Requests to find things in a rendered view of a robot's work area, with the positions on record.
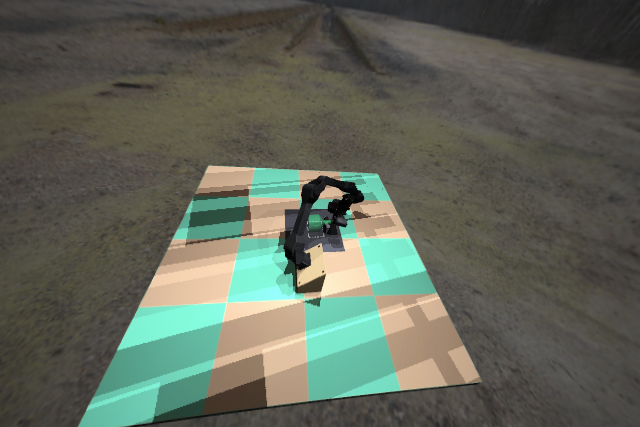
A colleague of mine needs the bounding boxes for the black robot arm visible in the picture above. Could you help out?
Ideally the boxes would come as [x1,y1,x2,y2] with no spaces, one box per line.
[284,175,364,270]

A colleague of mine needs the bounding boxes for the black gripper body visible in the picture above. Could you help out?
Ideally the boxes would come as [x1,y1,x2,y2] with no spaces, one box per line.
[332,199,350,227]

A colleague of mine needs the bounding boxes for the clear green glass bottle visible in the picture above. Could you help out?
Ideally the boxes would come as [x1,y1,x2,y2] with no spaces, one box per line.
[307,214,334,232]

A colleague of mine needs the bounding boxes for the dark grey flat mat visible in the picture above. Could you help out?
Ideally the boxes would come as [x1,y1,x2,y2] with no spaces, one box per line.
[285,209,345,252]

